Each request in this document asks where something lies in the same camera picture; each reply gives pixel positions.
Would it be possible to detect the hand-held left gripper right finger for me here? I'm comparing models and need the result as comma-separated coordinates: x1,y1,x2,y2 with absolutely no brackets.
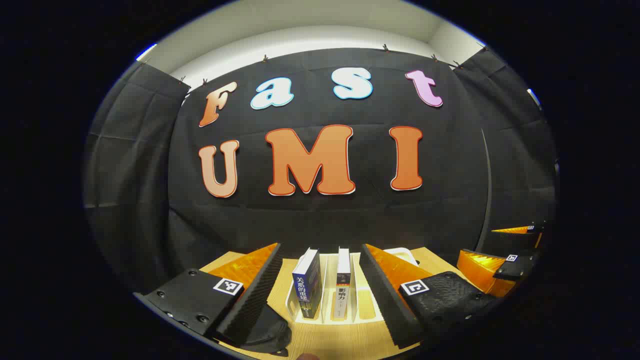
360,243,497,350

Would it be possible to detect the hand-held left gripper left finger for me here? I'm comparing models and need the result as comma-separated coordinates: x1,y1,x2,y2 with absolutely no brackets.
134,243,284,348

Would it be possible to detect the black schoolbag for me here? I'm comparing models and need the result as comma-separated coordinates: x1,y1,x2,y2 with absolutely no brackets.
235,302,294,357

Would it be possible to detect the white bookshelf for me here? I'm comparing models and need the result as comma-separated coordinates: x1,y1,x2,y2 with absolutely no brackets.
285,247,419,324

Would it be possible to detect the blue cover book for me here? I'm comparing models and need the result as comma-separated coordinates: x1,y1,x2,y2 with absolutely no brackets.
292,247,322,321

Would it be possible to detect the dark portrait cover book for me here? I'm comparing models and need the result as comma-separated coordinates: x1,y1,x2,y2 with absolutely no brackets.
333,247,352,321

